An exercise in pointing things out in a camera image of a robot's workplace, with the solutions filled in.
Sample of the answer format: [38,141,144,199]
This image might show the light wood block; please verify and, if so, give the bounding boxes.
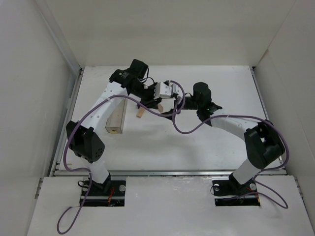
[157,103,164,114]
[136,107,146,118]

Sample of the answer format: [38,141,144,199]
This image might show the clear plastic container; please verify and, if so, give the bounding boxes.
[105,99,127,134]

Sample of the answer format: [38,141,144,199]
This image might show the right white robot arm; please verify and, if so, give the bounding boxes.
[156,81,289,198]

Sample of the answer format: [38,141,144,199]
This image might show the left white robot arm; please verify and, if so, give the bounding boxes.
[65,59,172,193]

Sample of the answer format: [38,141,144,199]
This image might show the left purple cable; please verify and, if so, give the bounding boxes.
[57,94,188,234]

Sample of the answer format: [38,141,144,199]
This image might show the purple cable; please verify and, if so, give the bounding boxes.
[169,80,289,209]
[57,94,188,234]

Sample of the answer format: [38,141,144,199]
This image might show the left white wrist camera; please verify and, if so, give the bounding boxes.
[154,82,172,100]

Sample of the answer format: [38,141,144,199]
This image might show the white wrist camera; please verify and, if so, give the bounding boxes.
[154,82,172,100]
[171,83,183,99]

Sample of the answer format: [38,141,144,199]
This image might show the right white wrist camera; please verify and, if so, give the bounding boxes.
[171,83,183,99]

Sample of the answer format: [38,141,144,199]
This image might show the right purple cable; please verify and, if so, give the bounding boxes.
[169,80,289,209]

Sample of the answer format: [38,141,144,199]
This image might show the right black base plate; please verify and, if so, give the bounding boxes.
[210,179,260,207]

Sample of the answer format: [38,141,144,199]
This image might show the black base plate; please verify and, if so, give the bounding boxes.
[83,179,126,207]
[210,179,260,207]

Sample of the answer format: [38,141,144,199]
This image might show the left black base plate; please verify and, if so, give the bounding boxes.
[83,179,126,207]

